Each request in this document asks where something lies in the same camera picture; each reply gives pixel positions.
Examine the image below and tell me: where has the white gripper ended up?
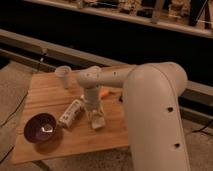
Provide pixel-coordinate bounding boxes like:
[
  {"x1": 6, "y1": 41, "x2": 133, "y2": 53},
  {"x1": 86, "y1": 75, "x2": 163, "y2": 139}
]
[{"x1": 84, "y1": 95, "x2": 101, "y2": 116}]

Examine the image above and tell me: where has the white sponge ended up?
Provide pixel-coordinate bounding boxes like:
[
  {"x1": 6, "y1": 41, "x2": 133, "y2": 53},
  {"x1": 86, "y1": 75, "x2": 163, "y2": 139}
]
[{"x1": 90, "y1": 110, "x2": 106, "y2": 130}]

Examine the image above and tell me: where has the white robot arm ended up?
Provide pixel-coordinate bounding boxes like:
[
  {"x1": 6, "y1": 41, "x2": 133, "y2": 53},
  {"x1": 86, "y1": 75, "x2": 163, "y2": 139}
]
[{"x1": 76, "y1": 62, "x2": 191, "y2": 171}]

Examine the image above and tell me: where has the orange carrot toy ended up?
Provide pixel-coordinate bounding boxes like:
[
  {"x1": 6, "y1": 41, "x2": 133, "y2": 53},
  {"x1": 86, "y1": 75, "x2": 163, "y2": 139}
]
[{"x1": 100, "y1": 89, "x2": 109, "y2": 98}]

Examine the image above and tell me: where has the white plastic bottle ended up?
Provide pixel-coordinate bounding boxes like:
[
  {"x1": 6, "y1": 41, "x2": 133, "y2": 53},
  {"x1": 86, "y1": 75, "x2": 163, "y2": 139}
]
[{"x1": 58, "y1": 99, "x2": 83, "y2": 128}]

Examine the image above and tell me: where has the wooden board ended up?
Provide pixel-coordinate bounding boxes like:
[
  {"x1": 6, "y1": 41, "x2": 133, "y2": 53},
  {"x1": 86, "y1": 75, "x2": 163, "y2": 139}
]
[{"x1": 11, "y1": 71, "x2": 129, "y2": 164}]

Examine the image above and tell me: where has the purple bowl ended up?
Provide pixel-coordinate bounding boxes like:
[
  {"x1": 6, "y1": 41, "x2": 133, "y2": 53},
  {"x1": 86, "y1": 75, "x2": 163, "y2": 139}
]
[{"x1": 24, "y1": 113, "x2": 57, "y2": 144}]

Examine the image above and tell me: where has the cluttered background shelf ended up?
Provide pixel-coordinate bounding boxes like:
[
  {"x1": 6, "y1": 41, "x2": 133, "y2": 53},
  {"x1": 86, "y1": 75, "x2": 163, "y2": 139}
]
[{"x1": 25, "y1": 0, "x2": 213, "y2": 40}]

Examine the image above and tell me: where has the grey metal rail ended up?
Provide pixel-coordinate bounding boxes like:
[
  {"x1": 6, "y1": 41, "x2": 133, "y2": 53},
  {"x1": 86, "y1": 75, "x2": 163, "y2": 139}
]
[{"x1": 0, "y1": 29, "x2": 213, "y2": 124}]

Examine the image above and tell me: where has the black cable on left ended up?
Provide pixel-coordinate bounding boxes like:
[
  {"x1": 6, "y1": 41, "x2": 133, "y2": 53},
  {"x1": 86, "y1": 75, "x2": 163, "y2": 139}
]
[{"x1": 0, "y1": 48, "x2": 48, "y2": 164}]

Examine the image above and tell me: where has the black cable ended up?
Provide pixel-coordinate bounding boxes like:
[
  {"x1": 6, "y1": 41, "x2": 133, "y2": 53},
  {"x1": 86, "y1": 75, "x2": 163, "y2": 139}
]
[
  {"x1": 0, "y1": 48, "x2": 48, "y2": 164},
  {"x1": 191, "y1": 118, "x2": 213, "y2": 135}
]

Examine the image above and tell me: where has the black cable on right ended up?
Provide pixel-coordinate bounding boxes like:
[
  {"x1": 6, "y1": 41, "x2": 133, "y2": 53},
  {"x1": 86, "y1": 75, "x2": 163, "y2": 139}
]
[{"x1": 191, "y1": 118, "x2": 213, "y2": 135}]

